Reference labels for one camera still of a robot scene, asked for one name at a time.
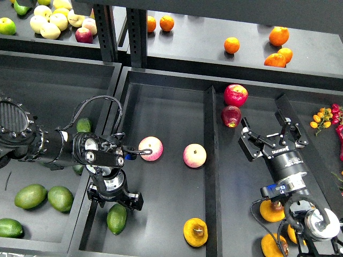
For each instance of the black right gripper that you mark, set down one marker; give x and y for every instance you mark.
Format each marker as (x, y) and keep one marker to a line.
(285, 160)

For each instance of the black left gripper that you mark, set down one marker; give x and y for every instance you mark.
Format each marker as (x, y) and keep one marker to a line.
(113, 189)

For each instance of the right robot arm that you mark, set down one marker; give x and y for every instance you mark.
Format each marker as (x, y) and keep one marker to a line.
(311, 221)

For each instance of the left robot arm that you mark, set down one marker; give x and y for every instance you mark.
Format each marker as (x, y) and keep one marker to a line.
(102, 155)

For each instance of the dark avocado by tray edge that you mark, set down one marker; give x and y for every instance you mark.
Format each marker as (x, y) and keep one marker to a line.
(78, 169)

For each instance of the dark avocado top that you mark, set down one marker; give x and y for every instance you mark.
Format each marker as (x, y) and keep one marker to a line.
(84, 125)

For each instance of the light green avocado large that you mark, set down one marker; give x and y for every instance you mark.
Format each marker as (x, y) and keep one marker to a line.
(30, 196)

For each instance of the green avocado bottom left corner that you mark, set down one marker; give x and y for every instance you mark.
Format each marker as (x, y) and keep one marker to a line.
(10, 228)

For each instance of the yellow pear bottom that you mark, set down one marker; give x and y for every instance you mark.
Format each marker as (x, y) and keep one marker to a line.
(270, 248)

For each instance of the pale yellow pear front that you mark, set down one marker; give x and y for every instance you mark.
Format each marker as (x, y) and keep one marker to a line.
(50, 31)

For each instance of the pale yellow pear right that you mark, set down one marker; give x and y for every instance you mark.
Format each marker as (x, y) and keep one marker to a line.
(74, 19)

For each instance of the pale yellow pear middle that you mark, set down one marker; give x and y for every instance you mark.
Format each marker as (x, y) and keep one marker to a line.
(60, 20)

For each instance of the pale yellow pear left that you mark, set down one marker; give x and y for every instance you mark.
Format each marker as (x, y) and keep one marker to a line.
(36, 22)

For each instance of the orange cherry tomato bunch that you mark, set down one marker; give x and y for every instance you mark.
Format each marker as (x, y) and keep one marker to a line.
(321, 120)

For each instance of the bright red apple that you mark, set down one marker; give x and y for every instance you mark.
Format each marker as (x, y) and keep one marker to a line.
(235, 95)

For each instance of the pink apple left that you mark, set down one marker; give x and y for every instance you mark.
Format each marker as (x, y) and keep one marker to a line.
(154, 144)

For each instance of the pink apple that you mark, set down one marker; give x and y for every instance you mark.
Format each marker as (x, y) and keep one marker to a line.
(194, 155)
(154, 144)

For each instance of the red chili peppers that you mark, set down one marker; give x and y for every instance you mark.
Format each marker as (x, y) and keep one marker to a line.
(337, 119)

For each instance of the orange front right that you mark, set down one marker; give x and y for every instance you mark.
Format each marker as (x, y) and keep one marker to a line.
(275, 60)

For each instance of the pink apple right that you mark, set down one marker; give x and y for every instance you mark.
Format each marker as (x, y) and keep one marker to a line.
(194, 155)

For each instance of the black large right tray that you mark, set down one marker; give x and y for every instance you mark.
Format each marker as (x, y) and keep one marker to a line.
(170, 106)

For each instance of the small orange right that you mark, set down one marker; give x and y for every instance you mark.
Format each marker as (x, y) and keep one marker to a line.
(287, 53)

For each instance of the large orange top right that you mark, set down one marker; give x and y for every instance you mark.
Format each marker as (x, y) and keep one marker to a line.
(279, 36)

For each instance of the orange centre shelf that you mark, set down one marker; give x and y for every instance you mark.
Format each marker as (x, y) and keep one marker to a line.
(231, 45)

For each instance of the black left tray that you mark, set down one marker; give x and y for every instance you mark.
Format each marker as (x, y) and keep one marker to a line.
(50, 88)

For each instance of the black tray divider middle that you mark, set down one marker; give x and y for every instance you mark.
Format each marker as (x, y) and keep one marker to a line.
(211, 176)

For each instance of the orange top middle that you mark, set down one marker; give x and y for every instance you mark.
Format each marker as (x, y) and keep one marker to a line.
(166, 23)

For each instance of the dark red apple on shelf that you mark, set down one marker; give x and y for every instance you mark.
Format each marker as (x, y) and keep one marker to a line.
(83, 35)

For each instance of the pink peach on shelf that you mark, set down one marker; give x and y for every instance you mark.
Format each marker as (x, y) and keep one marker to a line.
(90, 24)

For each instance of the yellow lemon on shelf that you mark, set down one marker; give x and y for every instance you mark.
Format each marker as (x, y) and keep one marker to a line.
(62, 10)

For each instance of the orange behind post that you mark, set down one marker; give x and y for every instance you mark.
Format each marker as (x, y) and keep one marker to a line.
(151, 24)

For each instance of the black perforated shelf post right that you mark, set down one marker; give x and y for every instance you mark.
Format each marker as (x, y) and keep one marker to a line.
(137, 30)

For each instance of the black perforated shelf post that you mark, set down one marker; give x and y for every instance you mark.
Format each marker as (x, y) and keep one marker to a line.
(106, 32)
(137, 30)

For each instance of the black perforated shelf post left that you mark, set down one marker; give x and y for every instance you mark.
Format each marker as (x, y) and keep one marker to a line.
(106, 32)

